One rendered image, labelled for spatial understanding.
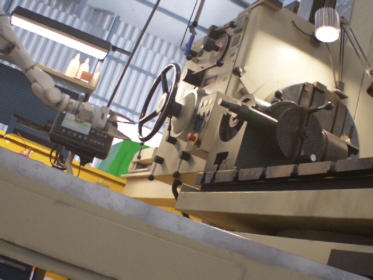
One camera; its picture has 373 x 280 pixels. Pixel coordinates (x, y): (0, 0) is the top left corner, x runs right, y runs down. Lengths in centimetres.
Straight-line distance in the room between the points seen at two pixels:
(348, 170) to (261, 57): 123
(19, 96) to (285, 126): 279
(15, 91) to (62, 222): 354
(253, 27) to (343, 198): 139
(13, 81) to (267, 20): 235
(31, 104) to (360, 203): 337
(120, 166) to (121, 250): 557
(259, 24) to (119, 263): 183
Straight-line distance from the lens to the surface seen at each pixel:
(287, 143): 175
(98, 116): 222
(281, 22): 249
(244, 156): 176
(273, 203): 138
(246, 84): 226
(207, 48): 258
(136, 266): 72
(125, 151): 634
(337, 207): 116
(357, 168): 121
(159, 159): 273
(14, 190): 68
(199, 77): 267
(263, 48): 239
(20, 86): 422
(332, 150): 199
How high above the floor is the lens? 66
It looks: 12 degrees up
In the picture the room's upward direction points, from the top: 18 degrees clockwise
